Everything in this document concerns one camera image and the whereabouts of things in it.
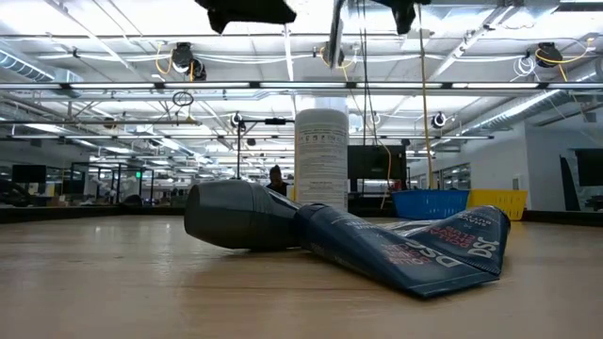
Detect dark blue DSC sachet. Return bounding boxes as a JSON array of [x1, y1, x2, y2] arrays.
[[408, 204, 512, 278], [294, 202, 501, 299]]

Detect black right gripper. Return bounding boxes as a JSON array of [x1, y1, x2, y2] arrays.
[[371, 0, 432, 36]]

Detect long linear ceiling light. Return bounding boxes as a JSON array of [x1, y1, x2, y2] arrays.
[[0, 80, 603, 91]]

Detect black camera stand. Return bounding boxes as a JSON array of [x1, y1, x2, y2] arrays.
[[235, 117, 296, 186]]

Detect silver ventilation duct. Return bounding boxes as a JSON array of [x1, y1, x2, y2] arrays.
[[459, 56, 603, 137], [0, 46, 84, 86]]

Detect black desk monitor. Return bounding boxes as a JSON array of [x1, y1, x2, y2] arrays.
[[11, 164, 47, 184]]

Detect bagged black round sponge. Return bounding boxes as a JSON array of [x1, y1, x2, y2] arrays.
[[379, 218, 442, 233]]

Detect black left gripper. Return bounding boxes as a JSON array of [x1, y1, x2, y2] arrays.
[[195, 0, 298, 35]]

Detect black leaning board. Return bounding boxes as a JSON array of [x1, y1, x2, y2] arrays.
[[559, 154, 581, 212]]

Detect yellow plastic basket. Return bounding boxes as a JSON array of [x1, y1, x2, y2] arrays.
[[465, 188, 530, 222]]

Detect short yellow cable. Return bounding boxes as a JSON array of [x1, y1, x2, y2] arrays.
[[376, 139, 394, 199]]

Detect blue plastic basket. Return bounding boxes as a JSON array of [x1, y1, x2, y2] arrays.
[[391, 188, 472, 221]]

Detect white wipes canister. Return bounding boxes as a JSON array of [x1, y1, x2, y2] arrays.
[[294, 107, 350, 212]]

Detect black chair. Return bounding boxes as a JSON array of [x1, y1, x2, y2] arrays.
[[0, 178, 28, 208]]

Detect person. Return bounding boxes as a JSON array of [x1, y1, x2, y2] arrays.
[[265, 164, 290, 197]]

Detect black wall monitor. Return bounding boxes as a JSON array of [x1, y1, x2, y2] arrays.
[[574, 147, 603, 187]]

